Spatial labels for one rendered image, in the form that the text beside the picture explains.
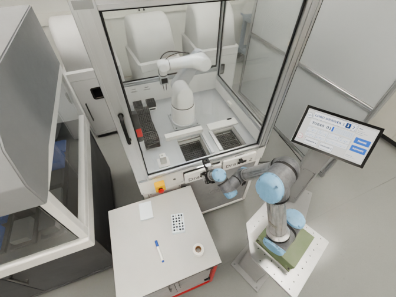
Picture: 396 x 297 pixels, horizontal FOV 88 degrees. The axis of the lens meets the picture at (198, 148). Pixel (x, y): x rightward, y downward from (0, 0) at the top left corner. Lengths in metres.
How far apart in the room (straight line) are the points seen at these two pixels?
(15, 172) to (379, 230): 3.02
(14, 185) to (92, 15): 0.64
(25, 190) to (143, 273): 0.80
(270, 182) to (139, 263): 0.95
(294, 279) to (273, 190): 0.77
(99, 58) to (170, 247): 1.12
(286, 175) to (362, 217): 2.12
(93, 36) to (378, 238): 2.91
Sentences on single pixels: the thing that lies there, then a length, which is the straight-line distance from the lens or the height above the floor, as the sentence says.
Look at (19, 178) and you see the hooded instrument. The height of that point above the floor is 1.53.
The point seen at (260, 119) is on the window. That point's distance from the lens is 1.48.
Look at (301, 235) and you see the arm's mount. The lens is 1.52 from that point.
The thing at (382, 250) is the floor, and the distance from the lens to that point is 2.91.
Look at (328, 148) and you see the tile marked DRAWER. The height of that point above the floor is 1.00.
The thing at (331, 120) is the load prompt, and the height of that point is 1.16.
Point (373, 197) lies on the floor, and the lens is 3.23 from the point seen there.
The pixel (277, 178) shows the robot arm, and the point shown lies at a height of 1.47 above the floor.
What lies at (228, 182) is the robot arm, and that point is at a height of 1.14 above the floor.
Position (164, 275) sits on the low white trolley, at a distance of 1.43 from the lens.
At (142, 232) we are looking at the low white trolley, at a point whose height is 0.76.
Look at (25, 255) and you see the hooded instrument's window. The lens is 1.53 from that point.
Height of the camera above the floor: 2.16
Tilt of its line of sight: 48 degrees down
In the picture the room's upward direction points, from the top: 1 degrees clockwise
